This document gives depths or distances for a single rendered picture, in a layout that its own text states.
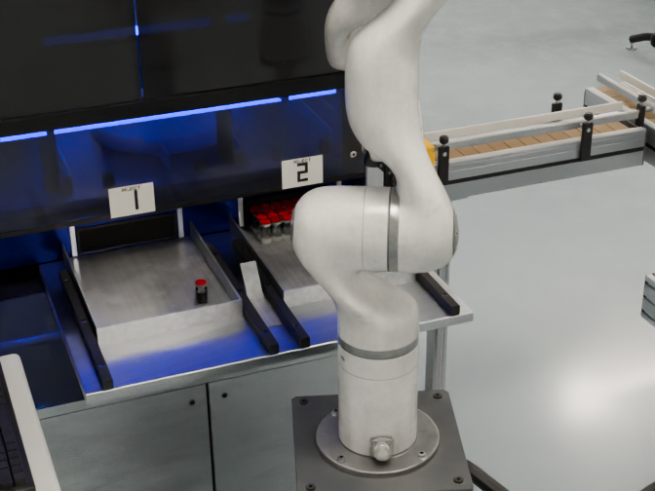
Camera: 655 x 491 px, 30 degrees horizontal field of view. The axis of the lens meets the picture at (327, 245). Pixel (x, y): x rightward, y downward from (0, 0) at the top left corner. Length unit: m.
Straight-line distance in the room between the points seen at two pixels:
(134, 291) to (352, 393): 0.63
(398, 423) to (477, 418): 1.63
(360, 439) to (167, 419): 0.81
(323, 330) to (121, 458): 0.65
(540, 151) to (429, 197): 1.14
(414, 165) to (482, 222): 2.88
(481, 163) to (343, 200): 1.06
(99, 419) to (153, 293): 0.37
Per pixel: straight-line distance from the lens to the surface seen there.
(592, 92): 3.12
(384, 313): 1.73
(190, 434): 2.62
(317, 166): 2.41
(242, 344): 2.11
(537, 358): 3.73
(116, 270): 2.37
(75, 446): 2.57
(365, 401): 1.80
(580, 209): 4.66
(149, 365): 2.08
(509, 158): 2.74
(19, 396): 2.18
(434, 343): 2.93
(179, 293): 2.27
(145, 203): 2.33
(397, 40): 1.61
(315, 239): 1.67
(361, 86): 1.63
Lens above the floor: 2.00
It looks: 27 degrees down
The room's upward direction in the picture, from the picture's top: 1 degrees counter-clockwise
